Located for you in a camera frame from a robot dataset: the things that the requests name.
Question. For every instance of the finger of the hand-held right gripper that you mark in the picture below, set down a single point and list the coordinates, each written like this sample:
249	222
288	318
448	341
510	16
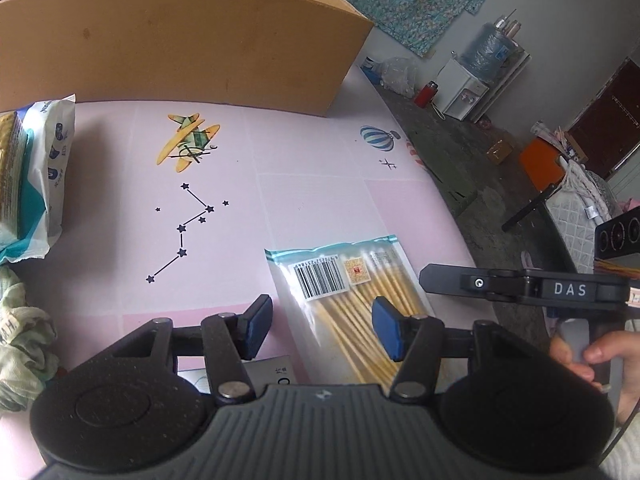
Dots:
450	280

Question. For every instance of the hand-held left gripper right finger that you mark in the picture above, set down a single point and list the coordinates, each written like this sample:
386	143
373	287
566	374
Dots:
387	327

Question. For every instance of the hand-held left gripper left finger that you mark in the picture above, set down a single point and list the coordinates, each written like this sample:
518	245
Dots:
256	327

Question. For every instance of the blue and white carton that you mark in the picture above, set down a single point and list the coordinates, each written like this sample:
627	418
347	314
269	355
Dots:
270	375

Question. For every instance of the cotton swab packet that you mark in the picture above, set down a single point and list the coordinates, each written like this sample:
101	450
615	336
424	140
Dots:
330	290

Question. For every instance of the green floral scrunchie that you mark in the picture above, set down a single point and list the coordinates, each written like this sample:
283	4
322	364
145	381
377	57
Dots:
22	340

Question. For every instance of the white blue wet wipes pack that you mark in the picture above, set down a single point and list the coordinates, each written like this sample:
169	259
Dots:
47	175

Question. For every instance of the gold tissue pack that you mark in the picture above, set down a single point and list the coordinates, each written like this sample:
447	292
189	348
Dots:
9	175

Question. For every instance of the brown cardboard box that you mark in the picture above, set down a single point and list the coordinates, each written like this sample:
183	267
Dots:
175	45

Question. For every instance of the person's right hand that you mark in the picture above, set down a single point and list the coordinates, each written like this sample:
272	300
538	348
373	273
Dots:
627	375

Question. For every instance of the white quilted mattress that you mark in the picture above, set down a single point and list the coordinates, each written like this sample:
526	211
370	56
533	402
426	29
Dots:
575	220

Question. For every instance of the black rod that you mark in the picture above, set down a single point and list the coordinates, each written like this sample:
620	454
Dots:
530	207

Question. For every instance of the orange box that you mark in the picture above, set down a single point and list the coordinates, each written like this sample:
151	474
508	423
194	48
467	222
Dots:
542	162

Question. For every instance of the brown wooden door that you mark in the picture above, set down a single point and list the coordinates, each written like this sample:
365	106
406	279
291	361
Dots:
607	130

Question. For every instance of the small cardboard box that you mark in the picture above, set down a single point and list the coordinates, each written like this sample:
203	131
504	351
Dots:
500	152

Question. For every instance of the red thermos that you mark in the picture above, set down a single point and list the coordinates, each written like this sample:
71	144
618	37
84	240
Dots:
425	94

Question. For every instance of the white water dispenser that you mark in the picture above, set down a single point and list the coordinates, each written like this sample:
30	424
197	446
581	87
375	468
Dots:
467	92

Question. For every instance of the clear plastic bag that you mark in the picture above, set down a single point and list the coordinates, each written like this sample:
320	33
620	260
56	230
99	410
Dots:
397	75

